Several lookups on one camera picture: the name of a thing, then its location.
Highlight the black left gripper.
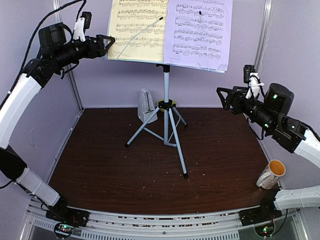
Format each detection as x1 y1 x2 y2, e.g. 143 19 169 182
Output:
53 33 115 68

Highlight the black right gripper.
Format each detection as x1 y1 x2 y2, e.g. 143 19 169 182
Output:
216 85 276 133

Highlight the yellow sheet music page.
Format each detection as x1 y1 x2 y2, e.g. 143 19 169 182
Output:
107 0 168 63

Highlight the light blue folding music stand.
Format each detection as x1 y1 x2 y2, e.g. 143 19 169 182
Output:
104 0 233 179

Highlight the purple sheet music page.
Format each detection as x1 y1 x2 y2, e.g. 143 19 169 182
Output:
163 0 234 73

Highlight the white metronome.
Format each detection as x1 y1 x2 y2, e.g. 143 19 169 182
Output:
137 88 156 123

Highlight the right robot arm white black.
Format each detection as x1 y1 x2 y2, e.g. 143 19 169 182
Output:
216 83 320 167

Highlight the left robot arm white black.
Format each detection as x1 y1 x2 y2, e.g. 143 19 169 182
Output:
0 0 115 222

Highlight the green plastic bowl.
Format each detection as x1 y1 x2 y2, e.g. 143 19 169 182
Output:
157 99 176 112

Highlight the white mug orange inside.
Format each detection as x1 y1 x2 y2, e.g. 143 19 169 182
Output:
256 159 286 190

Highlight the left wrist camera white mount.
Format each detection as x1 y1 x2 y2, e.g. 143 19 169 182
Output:
72 11 92 42

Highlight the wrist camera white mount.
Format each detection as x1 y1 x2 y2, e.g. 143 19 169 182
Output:
243 64 265 99
72 11 92 42

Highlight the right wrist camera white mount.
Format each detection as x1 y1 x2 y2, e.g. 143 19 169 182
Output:
243 64 265 99

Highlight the left aluminium corner post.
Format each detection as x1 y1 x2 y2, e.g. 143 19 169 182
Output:
51 0 84 113

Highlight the aluminium corner post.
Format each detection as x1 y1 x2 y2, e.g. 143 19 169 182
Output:
51 0 84 113
241 0 273 113

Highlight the right aluminium corner post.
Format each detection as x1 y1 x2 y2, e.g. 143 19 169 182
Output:
241 0 273 113

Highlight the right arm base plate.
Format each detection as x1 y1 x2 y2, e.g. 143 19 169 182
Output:
238 206 283 227

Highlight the front aluminium frame rail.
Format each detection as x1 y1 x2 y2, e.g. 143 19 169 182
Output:
24 197 308 240

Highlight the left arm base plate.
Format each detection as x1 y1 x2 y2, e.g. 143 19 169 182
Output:
45 207 90 227

